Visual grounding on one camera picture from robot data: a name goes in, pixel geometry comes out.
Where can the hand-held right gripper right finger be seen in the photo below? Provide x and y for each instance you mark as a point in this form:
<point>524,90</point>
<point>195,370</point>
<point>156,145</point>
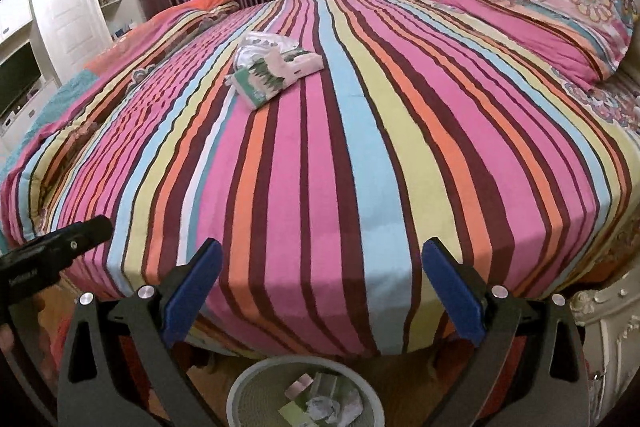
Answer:
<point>452,292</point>

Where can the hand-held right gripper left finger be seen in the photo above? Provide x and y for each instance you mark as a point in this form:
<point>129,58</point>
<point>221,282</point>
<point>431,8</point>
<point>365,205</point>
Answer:
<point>192,292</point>

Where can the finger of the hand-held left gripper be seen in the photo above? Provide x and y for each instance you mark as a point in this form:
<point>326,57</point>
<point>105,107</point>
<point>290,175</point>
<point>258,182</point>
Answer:
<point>87,234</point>

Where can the grey mesh waste basket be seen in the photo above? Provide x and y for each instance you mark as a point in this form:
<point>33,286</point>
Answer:
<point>240,399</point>

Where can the light green box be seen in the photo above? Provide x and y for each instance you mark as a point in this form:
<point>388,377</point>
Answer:
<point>292,416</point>

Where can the paper ball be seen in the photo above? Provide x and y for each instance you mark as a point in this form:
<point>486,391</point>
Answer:
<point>330,408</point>

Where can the green patterned packet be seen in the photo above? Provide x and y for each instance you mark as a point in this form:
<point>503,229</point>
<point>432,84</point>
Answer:
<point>257,89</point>

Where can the white green torn wrapper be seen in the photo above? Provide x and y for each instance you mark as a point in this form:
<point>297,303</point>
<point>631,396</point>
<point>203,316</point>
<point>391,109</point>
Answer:
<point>300,64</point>

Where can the folded striped quilt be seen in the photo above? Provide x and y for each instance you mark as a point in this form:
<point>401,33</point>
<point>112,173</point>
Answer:
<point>50,107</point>

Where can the striped bed sheet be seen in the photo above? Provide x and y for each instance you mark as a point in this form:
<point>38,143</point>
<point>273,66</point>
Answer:
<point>320,207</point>

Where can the flat screen television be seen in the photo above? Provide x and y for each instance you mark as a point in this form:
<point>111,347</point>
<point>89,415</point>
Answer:
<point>17,77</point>

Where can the white wardrobe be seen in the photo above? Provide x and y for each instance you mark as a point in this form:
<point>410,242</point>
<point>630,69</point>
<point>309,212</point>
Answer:
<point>65,12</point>

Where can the floral pillow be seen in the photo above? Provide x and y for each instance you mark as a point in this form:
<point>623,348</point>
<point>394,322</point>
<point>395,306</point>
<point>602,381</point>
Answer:
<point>540,7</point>

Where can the white carved bed frame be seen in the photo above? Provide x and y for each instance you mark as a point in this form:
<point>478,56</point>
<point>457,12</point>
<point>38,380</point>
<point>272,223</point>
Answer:
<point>615,342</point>

